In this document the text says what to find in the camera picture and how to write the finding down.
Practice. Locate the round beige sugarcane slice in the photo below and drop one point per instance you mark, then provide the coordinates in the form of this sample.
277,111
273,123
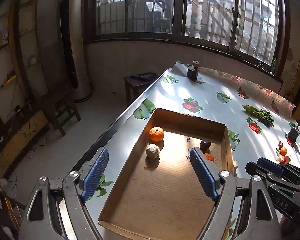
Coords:
152,151

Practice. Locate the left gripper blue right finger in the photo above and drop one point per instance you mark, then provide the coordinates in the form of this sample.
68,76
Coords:
207,173

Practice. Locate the wooden chair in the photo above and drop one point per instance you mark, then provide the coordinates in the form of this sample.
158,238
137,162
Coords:
59,108

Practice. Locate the green leafy vegetable bunch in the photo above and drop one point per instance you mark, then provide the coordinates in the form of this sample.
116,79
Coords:
262,115

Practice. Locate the green bottle on sill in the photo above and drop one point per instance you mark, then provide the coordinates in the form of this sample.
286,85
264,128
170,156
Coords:
273,66

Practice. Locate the small dark jar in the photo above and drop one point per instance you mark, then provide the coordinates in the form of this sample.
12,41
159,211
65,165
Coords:
193,70

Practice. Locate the barred window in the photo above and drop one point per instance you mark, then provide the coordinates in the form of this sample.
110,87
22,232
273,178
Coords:
253,32

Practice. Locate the small orange kumquat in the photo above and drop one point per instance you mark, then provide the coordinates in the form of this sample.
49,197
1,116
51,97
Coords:
283,151

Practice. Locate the small beige chunk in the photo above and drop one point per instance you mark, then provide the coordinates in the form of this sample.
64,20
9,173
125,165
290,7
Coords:
235,164

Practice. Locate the small dark red grape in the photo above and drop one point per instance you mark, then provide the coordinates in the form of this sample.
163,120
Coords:
280,145

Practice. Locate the dark wooden stool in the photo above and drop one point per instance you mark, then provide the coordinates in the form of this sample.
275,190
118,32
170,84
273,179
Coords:
133,88

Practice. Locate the white standing air conditioner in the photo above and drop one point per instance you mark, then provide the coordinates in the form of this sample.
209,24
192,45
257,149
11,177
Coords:
71,39

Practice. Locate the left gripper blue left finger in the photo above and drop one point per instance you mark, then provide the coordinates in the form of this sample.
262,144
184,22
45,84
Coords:
91,173

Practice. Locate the black remote control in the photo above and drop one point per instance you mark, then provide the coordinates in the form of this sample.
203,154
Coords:
144,76

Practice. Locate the brown cardboard tray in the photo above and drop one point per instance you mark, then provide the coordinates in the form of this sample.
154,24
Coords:
163,198

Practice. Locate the red cherry tomato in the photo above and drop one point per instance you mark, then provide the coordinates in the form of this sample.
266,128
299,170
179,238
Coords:
286,159

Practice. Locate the fruit print tablecloth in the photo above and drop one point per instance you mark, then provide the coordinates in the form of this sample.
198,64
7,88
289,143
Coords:
244,209

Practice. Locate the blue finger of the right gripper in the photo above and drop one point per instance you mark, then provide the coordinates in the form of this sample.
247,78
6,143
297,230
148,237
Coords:
270,166

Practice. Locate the dark purple plum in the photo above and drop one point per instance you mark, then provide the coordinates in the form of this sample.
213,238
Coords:
205,145

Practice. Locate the black plant pot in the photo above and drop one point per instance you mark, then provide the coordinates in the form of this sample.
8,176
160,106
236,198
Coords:
294,132

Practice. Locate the orange tangerine with stem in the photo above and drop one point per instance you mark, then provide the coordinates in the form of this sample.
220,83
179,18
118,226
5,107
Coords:
156,134

